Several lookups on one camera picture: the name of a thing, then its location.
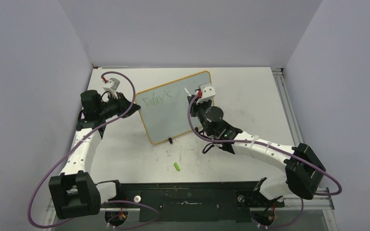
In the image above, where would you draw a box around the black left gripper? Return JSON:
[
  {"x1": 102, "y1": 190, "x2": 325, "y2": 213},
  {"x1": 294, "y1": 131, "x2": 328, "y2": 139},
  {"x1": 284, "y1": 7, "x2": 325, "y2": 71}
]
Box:
[{"x1": 98, "y1": 92, "x2": 140, "y2": 120}]

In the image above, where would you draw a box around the yellow framed whiteboard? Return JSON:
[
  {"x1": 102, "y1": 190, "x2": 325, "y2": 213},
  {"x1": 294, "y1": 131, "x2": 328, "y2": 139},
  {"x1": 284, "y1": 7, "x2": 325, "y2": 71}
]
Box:
[{"x1": 135, "y1": 70, "x2": 212, "y2": 145}]

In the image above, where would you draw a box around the green marker cap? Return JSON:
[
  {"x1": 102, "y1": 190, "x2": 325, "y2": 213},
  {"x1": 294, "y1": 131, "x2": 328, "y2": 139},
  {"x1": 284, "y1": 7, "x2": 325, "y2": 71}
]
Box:
[{"x1": 173, "y1": 162, "x2": 181, "y2": 171}]

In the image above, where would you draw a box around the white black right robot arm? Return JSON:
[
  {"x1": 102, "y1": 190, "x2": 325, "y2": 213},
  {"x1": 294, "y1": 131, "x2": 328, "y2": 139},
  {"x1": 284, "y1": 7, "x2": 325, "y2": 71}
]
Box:
[{"x1": 187, "y1": 95, "x2": 326, "y2": 206}]

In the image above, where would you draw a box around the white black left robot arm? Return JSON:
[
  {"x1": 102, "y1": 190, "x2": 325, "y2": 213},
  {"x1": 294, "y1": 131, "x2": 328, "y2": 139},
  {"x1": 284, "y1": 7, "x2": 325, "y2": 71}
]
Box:
[{"x1": 49, "y1": 90, "x2": 141, "y2": 219}]

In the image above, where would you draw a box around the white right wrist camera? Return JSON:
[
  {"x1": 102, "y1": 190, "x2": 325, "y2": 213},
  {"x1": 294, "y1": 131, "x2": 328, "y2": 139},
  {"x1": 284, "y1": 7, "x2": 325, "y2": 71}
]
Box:
[{"x1": 196, "y1": 83, "x2": 216, "y2": 104}]

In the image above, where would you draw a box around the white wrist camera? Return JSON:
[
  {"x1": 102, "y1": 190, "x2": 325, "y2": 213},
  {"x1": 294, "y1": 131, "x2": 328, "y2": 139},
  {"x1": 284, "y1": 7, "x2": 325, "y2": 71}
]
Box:
[
  {"x1": 103, "y1": 78, "x2": 120, "y2": 98},
  {"x1": 196, "y1": 83, "x2": 216, "y2": 104}
]

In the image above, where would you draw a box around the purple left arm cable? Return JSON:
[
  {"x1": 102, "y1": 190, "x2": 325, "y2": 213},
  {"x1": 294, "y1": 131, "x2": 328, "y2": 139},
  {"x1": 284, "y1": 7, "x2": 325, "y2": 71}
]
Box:
[{"x1": 27, "y1": 70, "x2": 162, "y2": 231}]

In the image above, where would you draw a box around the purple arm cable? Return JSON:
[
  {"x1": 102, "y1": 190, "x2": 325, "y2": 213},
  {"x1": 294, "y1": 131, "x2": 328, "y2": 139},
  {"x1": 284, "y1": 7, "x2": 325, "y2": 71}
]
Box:
[
  {"x1": 27, "y1": 70, "x2": 162, "y2": 231},
  {"x1": 186, "y1": 95, "x2": 343, "y2": 230}
]

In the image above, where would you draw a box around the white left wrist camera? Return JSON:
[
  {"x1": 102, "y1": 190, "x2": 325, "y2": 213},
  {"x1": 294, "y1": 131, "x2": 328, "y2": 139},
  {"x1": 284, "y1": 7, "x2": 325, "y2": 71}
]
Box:
[{"x1": 103, "y1": 78, "x2": 120, "y2": 98}]

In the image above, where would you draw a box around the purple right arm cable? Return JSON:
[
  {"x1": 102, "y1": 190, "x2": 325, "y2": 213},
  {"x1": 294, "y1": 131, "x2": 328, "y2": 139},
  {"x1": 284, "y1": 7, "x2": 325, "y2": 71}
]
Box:
[{"x1": 186, "y1": 95, "x2": 343, "y2": 230}]

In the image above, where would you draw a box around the aluminium frame rail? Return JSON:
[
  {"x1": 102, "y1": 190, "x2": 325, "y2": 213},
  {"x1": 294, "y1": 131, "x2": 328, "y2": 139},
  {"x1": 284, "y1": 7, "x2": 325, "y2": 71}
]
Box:
[{"x1": 271, "y1": 68, "x2": 304, "y2": 147}]

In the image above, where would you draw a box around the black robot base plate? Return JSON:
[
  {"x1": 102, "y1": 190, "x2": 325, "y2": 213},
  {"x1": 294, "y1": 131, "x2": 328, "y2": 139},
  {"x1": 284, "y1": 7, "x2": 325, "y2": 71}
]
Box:
[{"x1": 102, "y1": 181, "x2": 287, "y2": 222}]

